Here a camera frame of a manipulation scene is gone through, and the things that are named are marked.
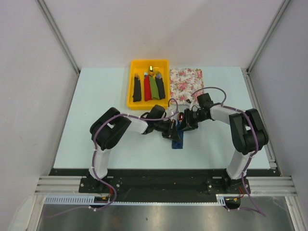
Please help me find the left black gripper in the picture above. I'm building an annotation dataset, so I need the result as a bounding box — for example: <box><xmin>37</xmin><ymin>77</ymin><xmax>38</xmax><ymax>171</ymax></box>
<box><xmin>154</xmin><ymin>118</ymin><xmax>180</xmax><ymax>142</ymax></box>

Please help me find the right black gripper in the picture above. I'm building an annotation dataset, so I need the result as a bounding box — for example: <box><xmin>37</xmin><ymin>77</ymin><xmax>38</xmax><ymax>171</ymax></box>
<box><xmin>177</xmin><ymin>108</ymin><xmax>207</xmax><ymax>132</ymax></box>

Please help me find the dark blue paper napkin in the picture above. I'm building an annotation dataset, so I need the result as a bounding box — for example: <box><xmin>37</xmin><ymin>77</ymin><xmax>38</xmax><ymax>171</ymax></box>
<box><xmin>172</xmin><ymin>122</ymin><xmax>184</xmax><ymax>149</ymax></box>

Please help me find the iridescent rainbow spoon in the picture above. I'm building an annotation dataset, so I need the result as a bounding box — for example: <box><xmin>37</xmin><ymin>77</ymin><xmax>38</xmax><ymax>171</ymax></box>
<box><xmin>178</xmin><ymin>112</ymin><xmax>184</xmax><ymax>122</ymax></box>

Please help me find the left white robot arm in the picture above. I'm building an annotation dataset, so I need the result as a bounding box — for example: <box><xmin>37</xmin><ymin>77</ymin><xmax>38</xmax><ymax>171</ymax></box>
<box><xmin>89</xmin><ymin>105</ymin><xmax>182</xmax><ymax>193</ymax></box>

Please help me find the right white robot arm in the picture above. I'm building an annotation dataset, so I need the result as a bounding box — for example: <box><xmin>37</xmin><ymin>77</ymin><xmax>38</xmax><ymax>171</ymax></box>
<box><xmin>178</xmin><ymin>93</ymin><xmax>269</xmax><ymax>193</ymax></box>

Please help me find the green napkin roll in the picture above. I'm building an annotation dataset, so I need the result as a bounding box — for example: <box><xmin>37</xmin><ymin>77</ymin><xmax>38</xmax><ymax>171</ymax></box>
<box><xmin>149</xmin><ymin>76</ymin><xmax>160</xmax><ymax>100</ymax></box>

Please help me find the red napkin roll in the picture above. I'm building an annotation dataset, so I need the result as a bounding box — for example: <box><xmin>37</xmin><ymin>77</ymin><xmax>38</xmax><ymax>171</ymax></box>
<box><xmin>144</xmin><ymin>72</ymin><xmax>152</xmax><ymax>101</ymax></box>

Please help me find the black napkin roll right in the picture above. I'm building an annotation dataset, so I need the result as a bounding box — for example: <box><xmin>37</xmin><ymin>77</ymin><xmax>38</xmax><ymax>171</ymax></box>
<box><xmin>155</xmin><ymin>72</ymin><xmax>166</xmax><ymax>99</ymax></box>

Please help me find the black napkin roll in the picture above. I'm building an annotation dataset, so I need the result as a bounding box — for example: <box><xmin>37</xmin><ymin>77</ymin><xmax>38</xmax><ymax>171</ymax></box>
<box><xmin>155</xmin><ymin>72</ymin><xmax>166</xmax><ymax>99</ymax></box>
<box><xmin>132</xmin><ymin>73</ymin><xmax>141</xmax><ymax>102</ymax></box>

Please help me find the black napkin roll left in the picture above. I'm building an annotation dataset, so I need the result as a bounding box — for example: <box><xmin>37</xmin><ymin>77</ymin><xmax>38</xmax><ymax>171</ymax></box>
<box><xmin>132</xmin><ymin>73</ymin><xmax>141</xmax><ymax>102</ymax></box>

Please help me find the floral rectangular tray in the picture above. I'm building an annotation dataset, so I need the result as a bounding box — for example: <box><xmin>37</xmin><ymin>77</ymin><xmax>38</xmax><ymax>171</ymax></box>
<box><xmin>169</xmin><ymin>68</ymin><xmax>204</xmax><ymax>105</ymax></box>

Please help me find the yellow plastic bin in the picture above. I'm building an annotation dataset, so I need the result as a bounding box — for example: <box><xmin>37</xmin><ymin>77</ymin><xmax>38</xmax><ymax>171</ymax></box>
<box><xmin>127</xmin><ymin>59</ymin><xmax>170</xmax><ymax>110</ymax></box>

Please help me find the gold spoon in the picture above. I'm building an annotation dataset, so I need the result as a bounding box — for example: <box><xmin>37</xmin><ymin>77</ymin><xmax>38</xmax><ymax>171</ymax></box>
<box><xmin>148</xmin><ymin>66</ymin><xmax>155</xmax><ymax>76</ymax></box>

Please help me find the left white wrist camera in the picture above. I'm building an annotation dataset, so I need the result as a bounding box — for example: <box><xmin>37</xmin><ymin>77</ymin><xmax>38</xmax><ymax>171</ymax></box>
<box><xmin>166</xmin><ymin>107</ymin><xmax>178</xmax><ymax>117</ymax></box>

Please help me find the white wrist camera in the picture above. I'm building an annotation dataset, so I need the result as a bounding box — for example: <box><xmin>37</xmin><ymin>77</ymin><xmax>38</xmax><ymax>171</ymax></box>
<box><xmin>166</xmin><ymin>107</ymin><xmax>178</xmax><ymax>117</ymax></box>
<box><xmin>186</xmin><ymin>98</ymin><xmax>196</xmax><ymax>110</ymax></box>

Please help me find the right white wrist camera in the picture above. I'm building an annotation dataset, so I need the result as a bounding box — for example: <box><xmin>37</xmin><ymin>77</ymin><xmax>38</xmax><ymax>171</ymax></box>
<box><xmin>186</xmin><ymin>98</ymin><xmax>196</xmax><ymax>110</ymax></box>

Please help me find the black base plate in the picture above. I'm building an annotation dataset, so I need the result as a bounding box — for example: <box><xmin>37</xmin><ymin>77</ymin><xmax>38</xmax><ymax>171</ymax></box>
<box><xmin>49</xmin><ymin>168</ymin><xmax>280</xmax><ymax>203</ymax></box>

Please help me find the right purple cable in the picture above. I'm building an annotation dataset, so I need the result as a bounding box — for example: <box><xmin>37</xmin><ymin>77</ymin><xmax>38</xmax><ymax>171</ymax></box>
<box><xmin>190</xmin><ymin>86</ymin><xmax>267</xmax><ymax>217</ymax></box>

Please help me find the white slotted cable duct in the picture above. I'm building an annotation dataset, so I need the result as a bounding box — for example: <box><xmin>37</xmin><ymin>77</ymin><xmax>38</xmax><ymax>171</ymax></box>
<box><xmin>45</xmin><ymin>195</ymin><xmax>109</xmax><ymax>205</ymax></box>

